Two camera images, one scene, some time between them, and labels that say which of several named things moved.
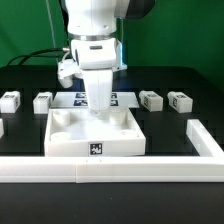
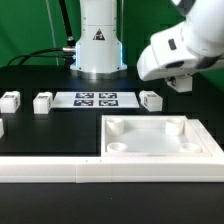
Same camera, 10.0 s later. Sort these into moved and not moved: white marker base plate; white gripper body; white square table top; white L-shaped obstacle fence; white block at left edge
Moved: white gripper body; white square table top
Not moved: white block at left edge; white L-shaped obstacle fence; white marker base plate
